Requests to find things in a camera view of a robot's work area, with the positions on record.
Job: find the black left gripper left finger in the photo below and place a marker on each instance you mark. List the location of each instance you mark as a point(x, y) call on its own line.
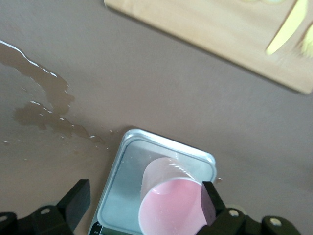
point(75, 203)

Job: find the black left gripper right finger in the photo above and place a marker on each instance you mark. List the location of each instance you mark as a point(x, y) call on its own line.
point(212, 208)

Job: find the pink paper cup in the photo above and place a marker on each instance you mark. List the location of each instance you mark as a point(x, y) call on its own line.
point(171, 205)

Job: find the silver digital kitchen scale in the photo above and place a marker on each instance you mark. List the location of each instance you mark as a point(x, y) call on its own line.
point(122, 186)

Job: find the wet liquid spill stain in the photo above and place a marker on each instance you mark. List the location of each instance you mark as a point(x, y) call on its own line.
point(53, 93)

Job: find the wooden cutting board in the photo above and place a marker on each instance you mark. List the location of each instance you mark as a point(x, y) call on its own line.
point(207, 22)

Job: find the yellow plastic fork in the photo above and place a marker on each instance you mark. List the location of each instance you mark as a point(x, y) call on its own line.
point(308, 41)

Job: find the yellow plastic knife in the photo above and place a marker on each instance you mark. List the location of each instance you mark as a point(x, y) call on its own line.
point(286, 29)

